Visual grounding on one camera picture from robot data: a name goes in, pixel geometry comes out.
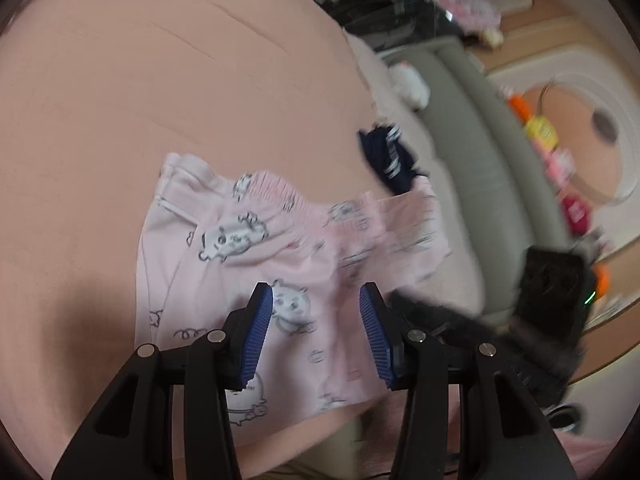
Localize orange toy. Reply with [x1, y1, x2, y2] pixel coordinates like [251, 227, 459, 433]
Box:
[507, 92, 531, 121]

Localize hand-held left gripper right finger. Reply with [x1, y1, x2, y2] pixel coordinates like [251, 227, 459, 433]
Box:
[359, 281, 591, 480]

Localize bed with peach sheet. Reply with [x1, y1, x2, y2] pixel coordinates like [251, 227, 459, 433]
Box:
[0, 0, 481, 480]

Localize white plush toy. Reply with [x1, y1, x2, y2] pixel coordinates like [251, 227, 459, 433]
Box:
[389, 61, 431, 108]

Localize pink toy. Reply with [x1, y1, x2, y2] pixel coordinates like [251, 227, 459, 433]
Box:
[542, 147, 576, 181]

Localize navy garment with striped trim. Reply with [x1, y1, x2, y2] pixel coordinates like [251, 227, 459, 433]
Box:
[356, 120, 431, 196]

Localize grey-green padded headboard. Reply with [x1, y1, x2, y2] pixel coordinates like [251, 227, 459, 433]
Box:
[380, 40, 571, 321]

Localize dark bedside shelf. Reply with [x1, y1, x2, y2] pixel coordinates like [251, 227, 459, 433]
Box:
[302, 0, 496, 53]

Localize pink patterned cloth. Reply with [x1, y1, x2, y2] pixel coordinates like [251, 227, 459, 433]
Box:
[422, 0, 502, 36]

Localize person's right forearm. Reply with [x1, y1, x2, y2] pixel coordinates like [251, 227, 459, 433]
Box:
[387, 292, 588, 408]

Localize pink cartoon print pants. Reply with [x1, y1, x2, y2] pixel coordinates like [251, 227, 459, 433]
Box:
[134, 152, 453, 428]

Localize yellow toy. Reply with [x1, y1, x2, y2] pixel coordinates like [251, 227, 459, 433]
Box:
[522, 115, 558, 148]

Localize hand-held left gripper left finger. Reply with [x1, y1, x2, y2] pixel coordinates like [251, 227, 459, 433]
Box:
[51, 281, 275, 480]

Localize pink fuzzy cloth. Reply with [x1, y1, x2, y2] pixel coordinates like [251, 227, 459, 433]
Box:
[555, 435, 626, 480]

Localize red toy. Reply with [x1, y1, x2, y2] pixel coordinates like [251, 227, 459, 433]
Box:
[560, 195, 591, 233]

